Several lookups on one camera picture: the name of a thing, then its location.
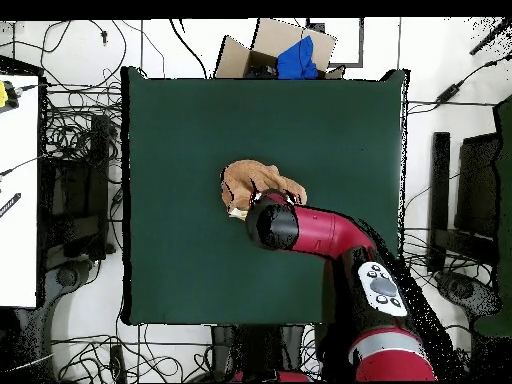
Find tan terry towel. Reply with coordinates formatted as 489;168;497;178
219;159;308;221

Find black flat strip tool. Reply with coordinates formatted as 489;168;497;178
0;192;22;218

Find dark green table cloth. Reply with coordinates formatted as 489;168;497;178
120;66;409;326

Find blue garment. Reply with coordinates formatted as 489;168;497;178
276;35;320;80

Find open cardboard box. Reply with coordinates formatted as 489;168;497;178
214;17;346;80

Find black upright bar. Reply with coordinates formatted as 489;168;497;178
426;131;452;274

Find black power adapter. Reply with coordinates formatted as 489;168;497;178
435;83;461;104

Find dark green fabric piece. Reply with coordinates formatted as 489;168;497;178
473;94;512;338

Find black power strip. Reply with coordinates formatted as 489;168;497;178
109;344;128;383

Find white desk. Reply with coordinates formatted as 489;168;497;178
0;74;40;308

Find black tripod leg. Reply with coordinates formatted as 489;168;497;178
469;17;512;56

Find yellow and black device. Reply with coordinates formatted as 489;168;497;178
0;79;20;114

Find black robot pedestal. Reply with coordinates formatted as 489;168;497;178
210;324;317;383

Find dark square floor frame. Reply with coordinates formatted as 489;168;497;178
305;17;365;68

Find thick black cable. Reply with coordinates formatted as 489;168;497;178
168;17;210;80

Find thin black cable with plug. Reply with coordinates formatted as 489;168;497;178
39;19;129;88

